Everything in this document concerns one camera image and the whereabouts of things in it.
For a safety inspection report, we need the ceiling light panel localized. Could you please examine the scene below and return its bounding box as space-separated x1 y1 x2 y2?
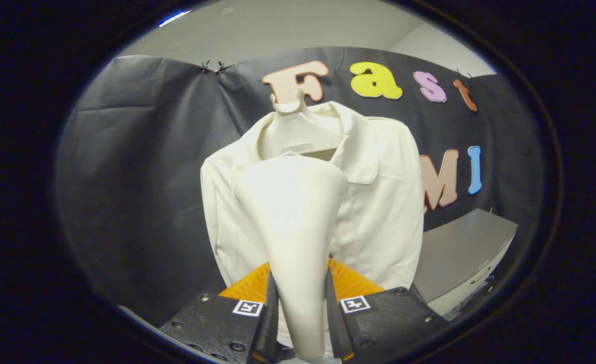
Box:
157 9 192 28

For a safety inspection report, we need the cream plastic hanger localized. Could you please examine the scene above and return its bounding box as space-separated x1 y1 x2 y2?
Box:
258 88 344 160

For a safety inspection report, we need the white garment steamer nozzle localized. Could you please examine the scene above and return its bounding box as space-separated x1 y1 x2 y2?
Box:
233 154 349 360

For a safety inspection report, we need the grey cabinet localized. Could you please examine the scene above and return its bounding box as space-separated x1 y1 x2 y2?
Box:
412 208 519 316

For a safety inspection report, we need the cream button-up shirt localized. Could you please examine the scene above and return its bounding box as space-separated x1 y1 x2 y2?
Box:
200 101 425 349

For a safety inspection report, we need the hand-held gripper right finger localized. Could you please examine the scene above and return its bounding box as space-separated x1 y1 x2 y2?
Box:
325 259 448 362

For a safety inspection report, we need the black backdrop cloth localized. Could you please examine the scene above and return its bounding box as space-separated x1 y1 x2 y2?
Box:
55 47 546 324

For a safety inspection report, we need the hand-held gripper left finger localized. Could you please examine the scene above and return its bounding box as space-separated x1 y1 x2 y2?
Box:
159 261 280 364

